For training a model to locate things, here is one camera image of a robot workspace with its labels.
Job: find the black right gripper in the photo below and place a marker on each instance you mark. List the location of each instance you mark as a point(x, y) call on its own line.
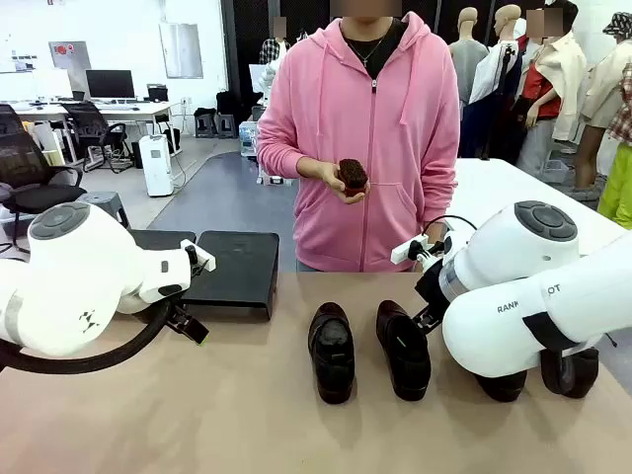
point(430, 291)

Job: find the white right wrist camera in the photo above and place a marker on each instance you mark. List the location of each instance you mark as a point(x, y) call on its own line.
point(407, 249)

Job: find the black mesh partition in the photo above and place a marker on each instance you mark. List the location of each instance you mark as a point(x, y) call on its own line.
point(247, 29)

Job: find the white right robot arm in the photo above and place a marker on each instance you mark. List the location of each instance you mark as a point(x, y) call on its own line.
point(518, 276)

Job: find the mannequin with bucket hat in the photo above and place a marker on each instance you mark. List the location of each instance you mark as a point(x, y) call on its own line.
point(607, 84)

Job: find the grey plastic basket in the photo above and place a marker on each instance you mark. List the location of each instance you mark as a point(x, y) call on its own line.
point(555, 170)

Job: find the white office desk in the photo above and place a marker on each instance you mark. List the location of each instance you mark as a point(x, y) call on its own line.
point(148, 107)

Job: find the black plastic stool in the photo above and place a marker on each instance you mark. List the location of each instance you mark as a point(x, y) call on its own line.
point(205, 118)
point(226, 124)

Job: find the person's left forearm pink sleeve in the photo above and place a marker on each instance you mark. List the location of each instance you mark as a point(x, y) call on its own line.
point(442, 197)

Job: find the mannequin in grey shirt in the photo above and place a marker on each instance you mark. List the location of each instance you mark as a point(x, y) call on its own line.
point(466, 59)

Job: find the black bag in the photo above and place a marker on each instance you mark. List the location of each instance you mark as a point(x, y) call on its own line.
point(229, 101)

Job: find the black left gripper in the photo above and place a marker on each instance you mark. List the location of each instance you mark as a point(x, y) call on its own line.
point(178, 310)

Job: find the mannequin with green trousers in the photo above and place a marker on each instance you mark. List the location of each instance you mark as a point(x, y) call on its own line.
point(617, 192)

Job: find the grey wall cabinet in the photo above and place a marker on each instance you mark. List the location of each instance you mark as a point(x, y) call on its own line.
point(74, 61)

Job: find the person in pink hoodie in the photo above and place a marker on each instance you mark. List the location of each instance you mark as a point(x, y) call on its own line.
point(345, 123)

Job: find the person's left hand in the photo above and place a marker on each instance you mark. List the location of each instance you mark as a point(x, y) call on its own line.
point(436, 241)

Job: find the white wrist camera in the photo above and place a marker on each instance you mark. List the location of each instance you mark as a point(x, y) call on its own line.
point(407, 249)
point(206, 260)

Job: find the brown shoe brush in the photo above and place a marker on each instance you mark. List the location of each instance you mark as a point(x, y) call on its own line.
point(353, 175)

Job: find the person's right hand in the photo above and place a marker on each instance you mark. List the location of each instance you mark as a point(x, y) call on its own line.
point(326, 175)

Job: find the lit computer case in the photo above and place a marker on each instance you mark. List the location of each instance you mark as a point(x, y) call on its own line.
point(248, 140)

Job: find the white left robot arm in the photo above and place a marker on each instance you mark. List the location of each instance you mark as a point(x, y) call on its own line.
point(84, 266)

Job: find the black shoe stand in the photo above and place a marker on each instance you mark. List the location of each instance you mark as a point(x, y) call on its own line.
point(158, 239)
point(237, 276)

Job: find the white folding table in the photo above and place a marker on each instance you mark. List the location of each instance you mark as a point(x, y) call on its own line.
point(494, 187)

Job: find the white air purifier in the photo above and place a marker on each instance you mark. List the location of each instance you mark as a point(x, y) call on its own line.
point(157, 168)

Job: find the mannequin in red top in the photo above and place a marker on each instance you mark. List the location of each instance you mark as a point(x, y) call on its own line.
point(568, 64)

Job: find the person in plaid shirt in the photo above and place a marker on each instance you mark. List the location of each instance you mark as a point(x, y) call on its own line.
point(269, 49)

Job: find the grey plastic stool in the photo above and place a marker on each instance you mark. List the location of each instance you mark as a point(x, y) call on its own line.
point(106, 200)

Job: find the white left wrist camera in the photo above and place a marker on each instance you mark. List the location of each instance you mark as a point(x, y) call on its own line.
point(206, 260)

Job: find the person's right forearm pink sleeve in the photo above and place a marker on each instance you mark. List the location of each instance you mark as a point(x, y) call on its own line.
point(281, 163)

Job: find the mannequin with white garment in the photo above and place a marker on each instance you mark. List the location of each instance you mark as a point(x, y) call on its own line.
point(494, 74)

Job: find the black mesh office chair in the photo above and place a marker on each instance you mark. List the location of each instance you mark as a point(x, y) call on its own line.
point(89, 126)
point(20, 163)

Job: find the black printer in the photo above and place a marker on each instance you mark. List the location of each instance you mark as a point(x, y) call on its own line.
point(157, 93)

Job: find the small white robot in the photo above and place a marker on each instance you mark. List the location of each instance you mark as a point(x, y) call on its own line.
point(265, 76)

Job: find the black leather buckle shoe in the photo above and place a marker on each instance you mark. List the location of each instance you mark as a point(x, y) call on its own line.
point(332, 355)
point(501, 387)
point(405, 355)
point(568, 376)

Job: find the black computer monitor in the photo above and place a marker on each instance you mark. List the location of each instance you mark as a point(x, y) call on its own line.
point(109, 84)

